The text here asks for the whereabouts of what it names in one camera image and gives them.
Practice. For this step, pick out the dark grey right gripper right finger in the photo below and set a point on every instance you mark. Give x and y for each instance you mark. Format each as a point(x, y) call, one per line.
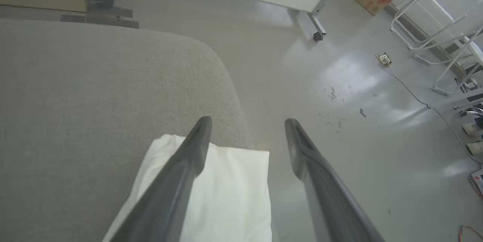
point(328, 204)

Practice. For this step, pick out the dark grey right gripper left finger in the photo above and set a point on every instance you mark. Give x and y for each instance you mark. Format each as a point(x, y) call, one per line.
point(169, 200)

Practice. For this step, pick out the white long-sleeve shirt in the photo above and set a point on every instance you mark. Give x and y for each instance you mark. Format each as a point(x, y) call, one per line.
point(234, 196)

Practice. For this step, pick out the white power strip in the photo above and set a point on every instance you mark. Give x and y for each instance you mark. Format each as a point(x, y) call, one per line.
point(385, 59)

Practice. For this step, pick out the white tube drying rack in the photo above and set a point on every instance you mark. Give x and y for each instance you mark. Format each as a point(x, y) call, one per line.
point(437, 90)

